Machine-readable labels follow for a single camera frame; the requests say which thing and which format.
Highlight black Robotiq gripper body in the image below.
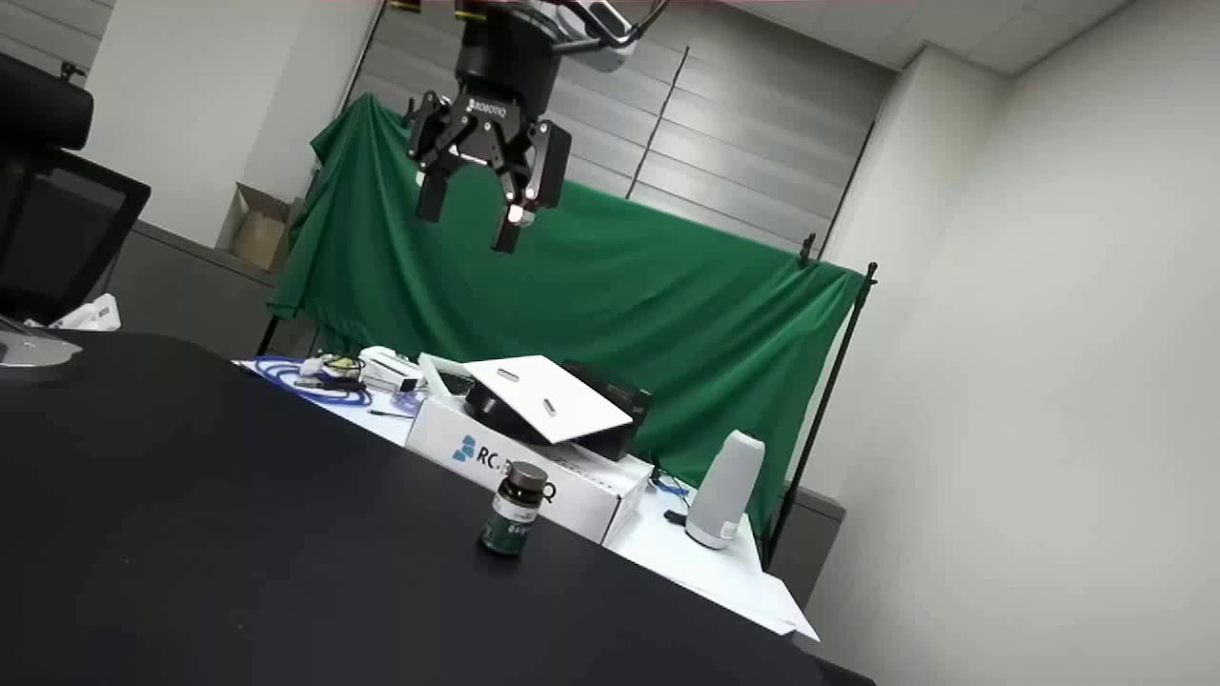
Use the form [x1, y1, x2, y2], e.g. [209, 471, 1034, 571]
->
[451, 12, 563, 167]

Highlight small dark green bottle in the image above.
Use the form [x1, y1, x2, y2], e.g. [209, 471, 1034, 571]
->
[477, 460, 558, 565]

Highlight green backdrop cloth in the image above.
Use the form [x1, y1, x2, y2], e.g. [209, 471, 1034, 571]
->
[268, 87, 869, 536]

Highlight brown cardboard box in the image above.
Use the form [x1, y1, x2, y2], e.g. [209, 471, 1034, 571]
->
[217, 179, 302, 278]

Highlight grey window blinds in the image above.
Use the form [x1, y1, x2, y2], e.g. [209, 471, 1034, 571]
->
[348, 0, 901, 263]

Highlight white flat small box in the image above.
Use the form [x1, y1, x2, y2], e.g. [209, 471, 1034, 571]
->
[355, 343, 432, 397]

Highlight white Robotiq cardboard box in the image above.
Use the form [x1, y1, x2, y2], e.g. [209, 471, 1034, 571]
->
[405, 354, 658, 547]

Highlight black backdrop stand pole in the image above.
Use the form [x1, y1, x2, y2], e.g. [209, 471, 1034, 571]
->
[760, 259, 879, 569]

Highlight white tall speaker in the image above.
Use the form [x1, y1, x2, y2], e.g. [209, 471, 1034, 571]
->
[681, 425, 768, 551]

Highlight computer monitor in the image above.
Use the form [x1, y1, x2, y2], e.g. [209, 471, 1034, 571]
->
[0, 49, 151, 329]

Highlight white table sheet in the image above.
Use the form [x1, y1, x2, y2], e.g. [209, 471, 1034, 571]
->
[231, 354, 824, 645]

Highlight blue coiled cable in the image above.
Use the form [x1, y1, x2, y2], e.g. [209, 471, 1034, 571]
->
[253, 358, 423, 424]

